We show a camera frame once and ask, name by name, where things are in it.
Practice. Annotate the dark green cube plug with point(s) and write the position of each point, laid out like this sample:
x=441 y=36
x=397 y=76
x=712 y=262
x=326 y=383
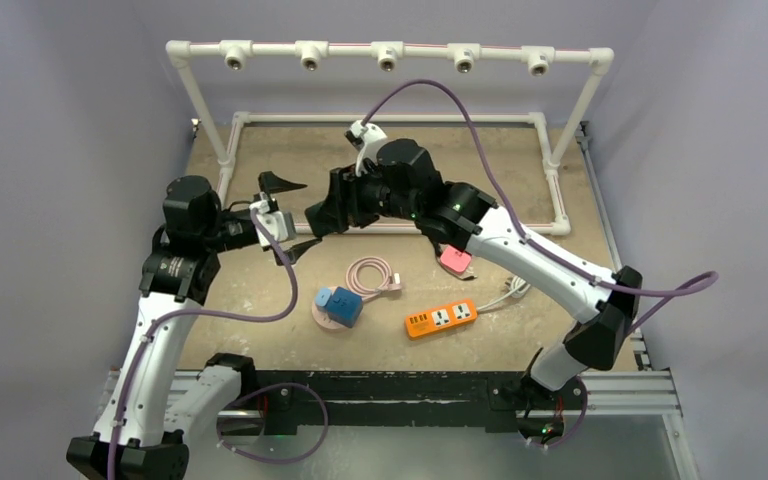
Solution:
x=324 y=219

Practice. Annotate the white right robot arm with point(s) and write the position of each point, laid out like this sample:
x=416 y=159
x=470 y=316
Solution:
x=403 y=183

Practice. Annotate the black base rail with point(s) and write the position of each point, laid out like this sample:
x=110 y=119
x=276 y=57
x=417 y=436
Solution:
x=495 y=401

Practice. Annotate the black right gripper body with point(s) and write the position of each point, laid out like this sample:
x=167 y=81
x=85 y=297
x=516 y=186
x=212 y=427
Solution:
x=342 y=201

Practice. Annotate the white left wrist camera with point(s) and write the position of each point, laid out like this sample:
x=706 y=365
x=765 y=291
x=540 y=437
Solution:
x=272 y=225

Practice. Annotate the blue cube socket adapter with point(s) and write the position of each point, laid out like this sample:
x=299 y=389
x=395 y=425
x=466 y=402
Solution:
x=344 y=307

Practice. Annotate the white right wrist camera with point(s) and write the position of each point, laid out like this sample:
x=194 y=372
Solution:
x=367 y=139

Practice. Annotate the pink small charger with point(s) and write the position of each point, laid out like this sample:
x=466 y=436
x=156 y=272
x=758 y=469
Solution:
x=455 y=261

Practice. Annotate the orange power strip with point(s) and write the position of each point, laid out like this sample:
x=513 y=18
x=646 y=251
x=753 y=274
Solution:
x=440 y=319

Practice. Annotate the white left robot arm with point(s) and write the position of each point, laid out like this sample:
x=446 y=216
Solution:
x=141 y=434

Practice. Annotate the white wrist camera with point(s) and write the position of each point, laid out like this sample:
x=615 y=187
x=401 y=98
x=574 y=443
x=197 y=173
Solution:
x=272 y=225
x=367 y=139

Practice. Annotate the light blue USB charger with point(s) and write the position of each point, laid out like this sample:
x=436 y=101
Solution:
x=322 y=298

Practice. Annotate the pink round socket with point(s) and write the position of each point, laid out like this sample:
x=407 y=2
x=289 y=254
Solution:
x=320 y=317

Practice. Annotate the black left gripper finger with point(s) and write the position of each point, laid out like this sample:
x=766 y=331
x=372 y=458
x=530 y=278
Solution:
x=286 y=255
x=269 y=183

